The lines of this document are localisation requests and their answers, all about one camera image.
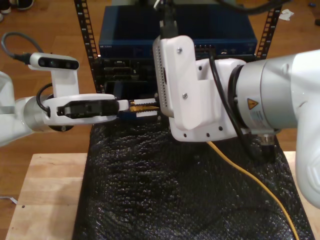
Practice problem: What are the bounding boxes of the yellow network cable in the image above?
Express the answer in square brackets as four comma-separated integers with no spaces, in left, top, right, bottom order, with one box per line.
[128,104,299,240]

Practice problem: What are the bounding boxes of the black empty rack chassis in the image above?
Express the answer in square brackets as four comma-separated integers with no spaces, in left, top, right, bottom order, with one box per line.
[103,79,161,111]

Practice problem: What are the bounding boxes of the black rack server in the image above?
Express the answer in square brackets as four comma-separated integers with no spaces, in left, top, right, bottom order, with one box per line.
[98,57,157,83]

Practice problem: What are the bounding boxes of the black bubble wrap mat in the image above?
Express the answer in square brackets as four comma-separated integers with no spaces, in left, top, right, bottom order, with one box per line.
[71,121,315,240]

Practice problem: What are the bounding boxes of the thin grey strip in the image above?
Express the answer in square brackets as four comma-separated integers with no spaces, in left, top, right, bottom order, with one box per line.
[0,195,19,204]

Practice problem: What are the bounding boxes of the person's dark shoe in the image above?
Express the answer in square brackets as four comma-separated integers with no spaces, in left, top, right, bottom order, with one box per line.
[16,0,36,11]

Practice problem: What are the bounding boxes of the crumpled white paper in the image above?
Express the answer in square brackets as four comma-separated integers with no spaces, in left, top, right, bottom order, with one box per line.
[278,9,295,22]

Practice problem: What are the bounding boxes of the blue rack base plate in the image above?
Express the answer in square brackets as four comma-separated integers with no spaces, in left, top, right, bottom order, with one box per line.
[109,111,171,124]

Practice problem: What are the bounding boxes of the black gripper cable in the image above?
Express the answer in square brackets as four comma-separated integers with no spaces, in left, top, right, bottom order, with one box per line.
[36,83,55,118]
[206,46,278,165]

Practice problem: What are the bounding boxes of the blue network switch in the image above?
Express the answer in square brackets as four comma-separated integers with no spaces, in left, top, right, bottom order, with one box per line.
[98,5,258,59]

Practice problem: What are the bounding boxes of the black perforated rack post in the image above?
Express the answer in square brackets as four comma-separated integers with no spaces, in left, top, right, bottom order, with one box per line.
[254,6,284,61]
[73,0,107,97]

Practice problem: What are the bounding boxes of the grey camera cable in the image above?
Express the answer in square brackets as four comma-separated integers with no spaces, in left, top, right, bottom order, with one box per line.
[0,31,45,65]

